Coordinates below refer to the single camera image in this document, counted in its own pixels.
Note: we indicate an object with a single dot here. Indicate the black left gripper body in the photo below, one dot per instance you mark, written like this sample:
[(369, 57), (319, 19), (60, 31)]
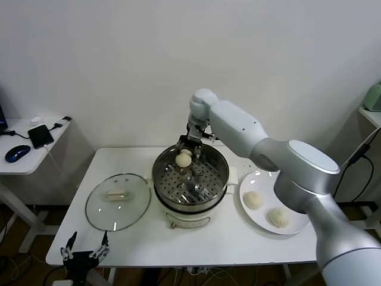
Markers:
[(78, 262)]

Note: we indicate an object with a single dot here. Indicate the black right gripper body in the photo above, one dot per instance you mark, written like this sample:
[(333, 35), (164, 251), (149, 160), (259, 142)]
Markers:
[(192, 142)]

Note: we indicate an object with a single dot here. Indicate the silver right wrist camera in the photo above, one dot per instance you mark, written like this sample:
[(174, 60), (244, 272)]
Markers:
[(210, 136)]

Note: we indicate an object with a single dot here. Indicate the white electric cooker pot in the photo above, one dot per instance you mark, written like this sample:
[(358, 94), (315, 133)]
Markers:
[(187, 222)]

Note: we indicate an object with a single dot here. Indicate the white steamed baozi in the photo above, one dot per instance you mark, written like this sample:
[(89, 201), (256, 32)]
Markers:
[(182, 161), (253, 200), (279, 217)]

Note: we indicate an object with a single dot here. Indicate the white shelf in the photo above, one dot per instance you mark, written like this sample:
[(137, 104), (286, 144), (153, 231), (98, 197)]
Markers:
[(370, 114)]

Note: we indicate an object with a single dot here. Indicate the glass pot lid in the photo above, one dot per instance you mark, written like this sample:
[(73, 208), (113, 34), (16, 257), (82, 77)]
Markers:
[(119, 214)]

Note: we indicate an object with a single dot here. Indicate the white side desk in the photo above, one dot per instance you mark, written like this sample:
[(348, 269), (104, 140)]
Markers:
[(21, 168)]

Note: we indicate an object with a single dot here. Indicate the stainless steel steamer basket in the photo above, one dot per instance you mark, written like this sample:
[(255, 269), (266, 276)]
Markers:
[(208, 190)]

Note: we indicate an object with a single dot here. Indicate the black smartphone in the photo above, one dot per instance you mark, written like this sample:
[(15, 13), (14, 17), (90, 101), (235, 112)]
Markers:
[(41, 136)]

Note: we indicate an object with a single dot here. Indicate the green appliance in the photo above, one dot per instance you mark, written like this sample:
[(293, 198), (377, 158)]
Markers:
[(373, 98)]

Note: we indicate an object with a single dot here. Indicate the black adapter dongle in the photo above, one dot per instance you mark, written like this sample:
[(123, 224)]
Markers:
[(62, 122)]

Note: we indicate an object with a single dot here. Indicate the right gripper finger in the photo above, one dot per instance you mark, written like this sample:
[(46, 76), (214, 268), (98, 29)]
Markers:
[(197, 152), (180, 149)]

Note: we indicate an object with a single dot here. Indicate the small white charger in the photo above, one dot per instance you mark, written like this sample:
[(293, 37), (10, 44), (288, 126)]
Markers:
[(35, 121)]

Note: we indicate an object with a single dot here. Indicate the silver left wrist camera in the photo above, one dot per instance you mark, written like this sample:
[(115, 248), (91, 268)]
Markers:
[(62, 283)]

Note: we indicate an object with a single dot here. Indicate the blue computer mouse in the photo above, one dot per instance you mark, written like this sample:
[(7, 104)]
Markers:
[(17, 153)]

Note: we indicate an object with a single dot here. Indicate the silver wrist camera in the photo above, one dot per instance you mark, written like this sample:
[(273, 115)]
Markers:
[(62, 283), (210, 136)]

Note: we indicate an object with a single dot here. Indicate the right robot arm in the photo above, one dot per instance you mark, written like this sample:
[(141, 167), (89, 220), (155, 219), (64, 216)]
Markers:
[(297, 167)]

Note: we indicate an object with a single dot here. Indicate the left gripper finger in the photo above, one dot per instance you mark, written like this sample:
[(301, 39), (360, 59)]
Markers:
[(68, 250), (101, 249)]

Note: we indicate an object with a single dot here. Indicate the white round plate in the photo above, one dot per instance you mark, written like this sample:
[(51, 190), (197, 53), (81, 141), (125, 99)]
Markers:
[(256, 220)]

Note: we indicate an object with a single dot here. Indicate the dark laptop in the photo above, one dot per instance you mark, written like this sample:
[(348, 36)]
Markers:
[(2, 119)]

